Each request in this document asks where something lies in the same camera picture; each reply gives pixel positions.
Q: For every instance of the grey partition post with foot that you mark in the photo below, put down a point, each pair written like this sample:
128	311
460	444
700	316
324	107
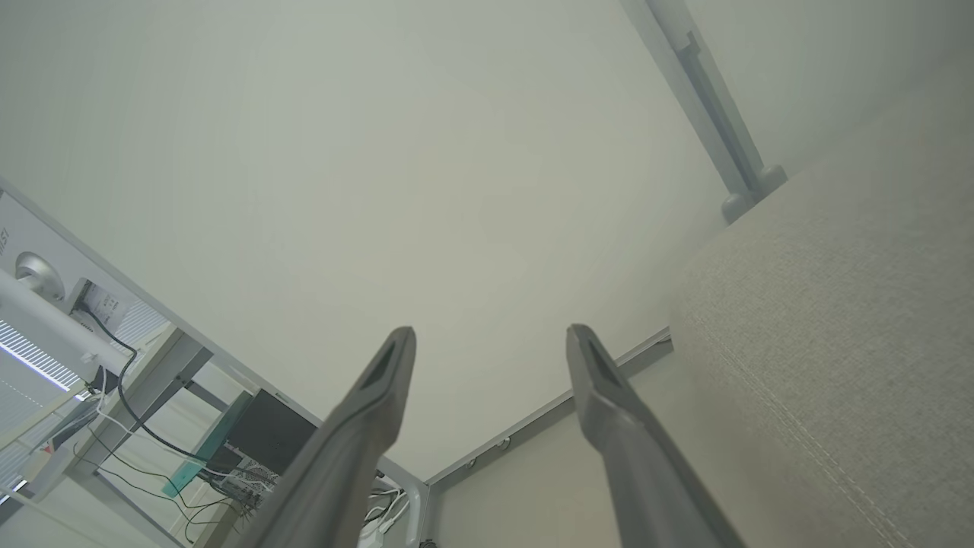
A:
719	114

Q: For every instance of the power strip with plugs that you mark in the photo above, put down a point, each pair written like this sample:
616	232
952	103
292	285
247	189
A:
247	479

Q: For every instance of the white computer monitor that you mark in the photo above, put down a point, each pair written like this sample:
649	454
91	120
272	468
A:
23	228

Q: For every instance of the beige grey fabric sofa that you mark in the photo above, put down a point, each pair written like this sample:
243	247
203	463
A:
852	320

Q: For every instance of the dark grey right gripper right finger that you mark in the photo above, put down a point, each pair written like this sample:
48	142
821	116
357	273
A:
639	472

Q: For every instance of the green bar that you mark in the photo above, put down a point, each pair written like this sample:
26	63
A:
205	449

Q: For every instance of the grey desk frame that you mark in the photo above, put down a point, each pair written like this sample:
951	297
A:
156	373

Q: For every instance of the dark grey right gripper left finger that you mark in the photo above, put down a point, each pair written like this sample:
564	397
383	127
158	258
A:
342	457

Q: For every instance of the black computer box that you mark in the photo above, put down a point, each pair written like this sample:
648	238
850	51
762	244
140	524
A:
274	430

